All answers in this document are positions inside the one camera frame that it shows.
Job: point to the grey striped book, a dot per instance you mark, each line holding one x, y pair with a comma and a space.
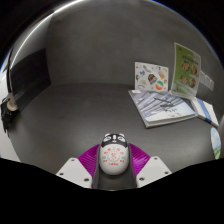
160, 106

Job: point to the white colourful sticker card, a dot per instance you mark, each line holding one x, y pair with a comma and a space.
150, 76

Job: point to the white book with blue band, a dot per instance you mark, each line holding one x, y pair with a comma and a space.
206, 111

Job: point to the white panda-print computer mouse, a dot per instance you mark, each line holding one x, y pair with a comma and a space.
114, 156

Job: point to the round landscape-print mouse pad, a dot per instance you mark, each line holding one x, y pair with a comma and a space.
216, 143

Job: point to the green leaflet in clear stand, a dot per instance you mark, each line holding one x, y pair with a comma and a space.
186, 71

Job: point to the black clamp bracket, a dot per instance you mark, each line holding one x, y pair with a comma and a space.
8, 111

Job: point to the white wall socket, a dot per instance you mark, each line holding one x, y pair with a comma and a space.
202, 77
209, 82

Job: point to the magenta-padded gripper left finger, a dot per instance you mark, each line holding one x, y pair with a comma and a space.
75, 170

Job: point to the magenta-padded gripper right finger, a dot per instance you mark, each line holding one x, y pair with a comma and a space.
154, 168

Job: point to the black flat panel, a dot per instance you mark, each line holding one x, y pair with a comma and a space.
31, 76

